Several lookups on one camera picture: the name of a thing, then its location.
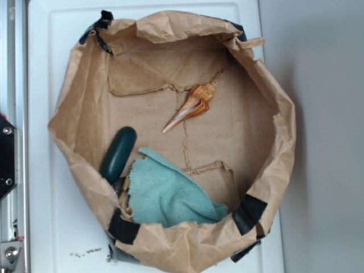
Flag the orange spiral sea shell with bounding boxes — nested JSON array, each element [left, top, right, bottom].
[[162, 82, 218, 134]]

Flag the dark green oval soap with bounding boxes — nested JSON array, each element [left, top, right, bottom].
[[100, 126, 137, 185]]

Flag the teal cloth rag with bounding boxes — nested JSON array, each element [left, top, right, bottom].
[[128, 147, 228, 228]]

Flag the aluminium frame rail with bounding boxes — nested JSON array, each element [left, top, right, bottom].
[[1, 1, 30, 272]]

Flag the metal corner bracket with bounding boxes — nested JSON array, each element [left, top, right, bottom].
[[1, 241, 26, 273]]

